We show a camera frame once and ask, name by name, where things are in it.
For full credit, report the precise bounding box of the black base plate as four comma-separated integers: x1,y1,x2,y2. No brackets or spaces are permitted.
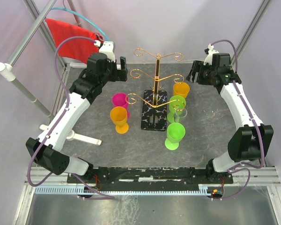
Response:
67,166,234,192

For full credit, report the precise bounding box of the clear wine glass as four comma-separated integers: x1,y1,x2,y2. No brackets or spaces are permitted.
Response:
174,108,188,124

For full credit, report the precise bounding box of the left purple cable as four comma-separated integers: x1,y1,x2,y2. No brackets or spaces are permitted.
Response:
27,36,119,201

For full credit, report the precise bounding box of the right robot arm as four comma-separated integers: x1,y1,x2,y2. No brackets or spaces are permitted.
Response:
186,52,274,183

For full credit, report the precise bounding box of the orange goblet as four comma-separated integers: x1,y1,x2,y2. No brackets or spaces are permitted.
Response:
110,106,129,134
173,82,190,98

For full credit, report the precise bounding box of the white cable duct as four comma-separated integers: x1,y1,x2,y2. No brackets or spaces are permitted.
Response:
35,183,211,196

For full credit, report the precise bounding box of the green goblet front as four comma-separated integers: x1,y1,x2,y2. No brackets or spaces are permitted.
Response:
164,122,185,150

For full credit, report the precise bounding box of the red cloth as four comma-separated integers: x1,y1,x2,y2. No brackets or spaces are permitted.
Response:
46,18,103,63

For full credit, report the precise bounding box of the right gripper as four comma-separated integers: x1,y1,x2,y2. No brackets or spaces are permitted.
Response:
185,60,215,86

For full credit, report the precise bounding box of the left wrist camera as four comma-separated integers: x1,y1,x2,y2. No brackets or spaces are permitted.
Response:
99,41,116,62

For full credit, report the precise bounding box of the teal clothes hanger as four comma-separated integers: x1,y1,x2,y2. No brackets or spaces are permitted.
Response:
50,0,110,41

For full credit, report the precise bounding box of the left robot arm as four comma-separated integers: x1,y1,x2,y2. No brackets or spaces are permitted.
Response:
26,53,128,183

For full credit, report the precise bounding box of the white clothes stand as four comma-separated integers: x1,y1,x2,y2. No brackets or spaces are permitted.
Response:
0,0,103,146

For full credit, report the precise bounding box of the green goblet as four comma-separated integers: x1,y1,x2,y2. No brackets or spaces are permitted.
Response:
164,122,185,150
167,95,186,123

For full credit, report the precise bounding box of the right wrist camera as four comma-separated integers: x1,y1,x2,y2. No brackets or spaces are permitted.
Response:
203,44,219,65

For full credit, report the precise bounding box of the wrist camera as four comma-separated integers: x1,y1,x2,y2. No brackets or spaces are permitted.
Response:
203,44,219,65
99,41,116,62

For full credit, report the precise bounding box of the gold wine glass rack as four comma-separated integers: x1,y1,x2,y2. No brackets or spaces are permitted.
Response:
128,48,185,131

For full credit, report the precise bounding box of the green goblet rear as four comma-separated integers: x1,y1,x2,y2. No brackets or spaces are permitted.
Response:
167,95,186,123

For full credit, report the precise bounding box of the magenta goblet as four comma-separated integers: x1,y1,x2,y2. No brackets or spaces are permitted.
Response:
112,93,130,119

